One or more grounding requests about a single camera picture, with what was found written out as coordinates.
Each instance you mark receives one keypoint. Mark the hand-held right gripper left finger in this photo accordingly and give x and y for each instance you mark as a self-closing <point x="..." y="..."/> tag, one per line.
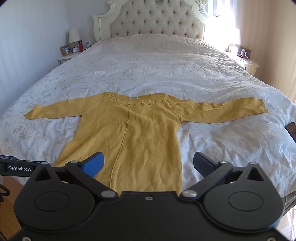
<point x="94" y="166"/>

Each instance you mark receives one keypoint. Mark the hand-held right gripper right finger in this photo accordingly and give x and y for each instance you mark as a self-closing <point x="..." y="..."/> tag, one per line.
<point x="203" y="165"/>

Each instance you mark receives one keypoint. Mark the yellow knit sweater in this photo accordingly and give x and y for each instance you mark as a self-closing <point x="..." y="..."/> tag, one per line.
<point x="143" y="139"/>

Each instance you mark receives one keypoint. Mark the black smartphone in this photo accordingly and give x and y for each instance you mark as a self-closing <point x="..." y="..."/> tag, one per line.
<point x="291" y="131"/>

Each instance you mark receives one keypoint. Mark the cream nightstand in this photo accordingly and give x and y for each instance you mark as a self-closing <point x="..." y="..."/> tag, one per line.
<point x="66" y="58"/>
<point x="251" y="63"/>

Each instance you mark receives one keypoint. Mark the white embroidered bedspread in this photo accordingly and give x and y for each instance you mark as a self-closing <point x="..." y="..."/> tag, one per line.
<point x="150" y="64"/>

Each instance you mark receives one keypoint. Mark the small table clock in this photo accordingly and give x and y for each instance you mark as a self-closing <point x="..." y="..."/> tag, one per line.
<point x="75" y="49"/>

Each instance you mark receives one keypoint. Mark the red bottle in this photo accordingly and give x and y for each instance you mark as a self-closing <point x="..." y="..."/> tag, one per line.
<point x="80" y="45"/>

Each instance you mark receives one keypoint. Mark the white table lamp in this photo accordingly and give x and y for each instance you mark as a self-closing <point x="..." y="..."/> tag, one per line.
<point x="74" y="37"/>

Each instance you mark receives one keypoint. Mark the bright window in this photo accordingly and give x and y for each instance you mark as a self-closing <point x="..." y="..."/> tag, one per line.
<point x="222" y="23"/>

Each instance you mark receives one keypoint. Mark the cream tufted headboard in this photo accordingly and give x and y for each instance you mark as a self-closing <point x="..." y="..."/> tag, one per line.
<point x="157" y="20"/>

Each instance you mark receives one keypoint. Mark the wooden photo frame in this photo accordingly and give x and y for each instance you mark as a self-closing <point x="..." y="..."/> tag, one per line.
<point x="66" y="49"/>

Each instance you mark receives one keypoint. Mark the dark photo frame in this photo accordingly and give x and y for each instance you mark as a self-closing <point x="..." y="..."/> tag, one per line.
<point x="245" y="52"/>

